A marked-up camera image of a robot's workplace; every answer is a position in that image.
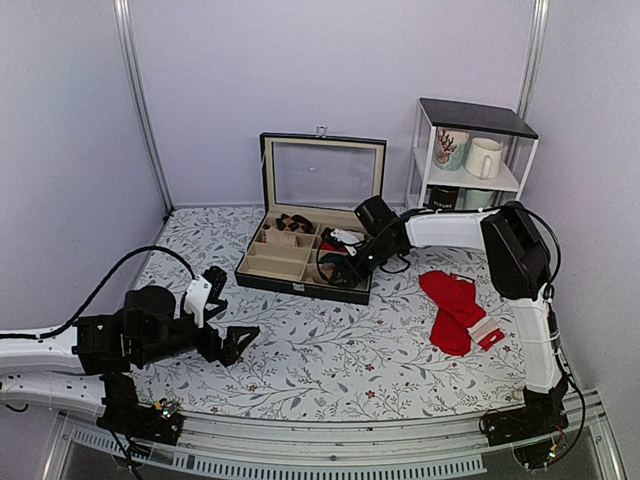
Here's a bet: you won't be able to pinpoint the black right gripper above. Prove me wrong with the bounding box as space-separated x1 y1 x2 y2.
330 239 399 292

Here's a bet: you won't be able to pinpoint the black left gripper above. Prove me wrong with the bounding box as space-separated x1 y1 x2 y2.
136 310 260 366

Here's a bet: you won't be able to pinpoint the black compartment storage box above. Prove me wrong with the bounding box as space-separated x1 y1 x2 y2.
235 132 387 305

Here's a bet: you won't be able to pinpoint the tan ribbed sock pair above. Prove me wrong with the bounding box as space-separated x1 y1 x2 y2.
304 263 344 286

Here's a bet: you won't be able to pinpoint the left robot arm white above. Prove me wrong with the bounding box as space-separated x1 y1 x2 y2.
1 277 260 434

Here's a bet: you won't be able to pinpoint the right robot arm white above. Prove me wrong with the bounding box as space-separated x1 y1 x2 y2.
320 196 568 397

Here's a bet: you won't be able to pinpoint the dark green rolled socks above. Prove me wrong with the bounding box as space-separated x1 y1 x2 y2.
319 253 346 265

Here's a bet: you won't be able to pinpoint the red rolled socks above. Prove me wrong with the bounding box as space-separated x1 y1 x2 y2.
320 243 346 253

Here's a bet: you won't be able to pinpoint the argyle patterned rolled socks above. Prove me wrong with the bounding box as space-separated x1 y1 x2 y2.
275 213 316 234

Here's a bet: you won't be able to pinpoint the cream rolled socks left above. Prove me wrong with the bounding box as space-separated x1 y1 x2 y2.
262 228 298 247

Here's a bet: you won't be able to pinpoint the black mug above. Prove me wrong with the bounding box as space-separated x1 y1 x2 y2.
427 185 459 211

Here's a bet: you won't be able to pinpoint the floral patterned table mat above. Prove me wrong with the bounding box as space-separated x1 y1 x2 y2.
89 205 564 421

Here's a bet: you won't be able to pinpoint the red sock pair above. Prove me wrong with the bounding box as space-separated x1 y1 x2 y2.
419 271 505 357

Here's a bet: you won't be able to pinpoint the pale green tumbler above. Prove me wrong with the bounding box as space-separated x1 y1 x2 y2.
463 189 494 210

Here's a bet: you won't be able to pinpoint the coral pattern mug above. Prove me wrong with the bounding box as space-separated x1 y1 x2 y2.
434 127 470 171

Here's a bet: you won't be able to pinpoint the white shelf rack black top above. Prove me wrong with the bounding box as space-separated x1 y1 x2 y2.
405 98 539 208

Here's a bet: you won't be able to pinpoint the cream white mug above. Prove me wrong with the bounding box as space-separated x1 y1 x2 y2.
464 137 503 180

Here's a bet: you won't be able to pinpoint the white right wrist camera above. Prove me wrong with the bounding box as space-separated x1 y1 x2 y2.
329 229 363 251

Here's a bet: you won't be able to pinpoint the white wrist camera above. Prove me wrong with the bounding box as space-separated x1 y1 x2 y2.
181 266 227 329
329 229 363 251

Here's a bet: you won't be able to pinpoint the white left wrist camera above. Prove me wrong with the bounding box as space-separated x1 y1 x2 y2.
181 266 227 329

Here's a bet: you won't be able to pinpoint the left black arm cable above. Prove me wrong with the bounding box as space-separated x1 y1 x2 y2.
0 245 199 341

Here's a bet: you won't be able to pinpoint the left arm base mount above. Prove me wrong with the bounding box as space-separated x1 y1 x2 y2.
96 373 184 446

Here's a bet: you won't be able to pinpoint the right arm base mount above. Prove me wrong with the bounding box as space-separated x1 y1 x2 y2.
479 375 569 446

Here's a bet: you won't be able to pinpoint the right aluminium corner post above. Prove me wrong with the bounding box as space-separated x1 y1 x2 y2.
517 0 550 120

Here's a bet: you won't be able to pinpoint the aluminium corner post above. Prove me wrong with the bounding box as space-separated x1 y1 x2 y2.
517 0 550 120
113 0 175 217

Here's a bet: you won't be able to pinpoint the left aluminium corner post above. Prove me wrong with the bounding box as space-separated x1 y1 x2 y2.
113 0 175 217

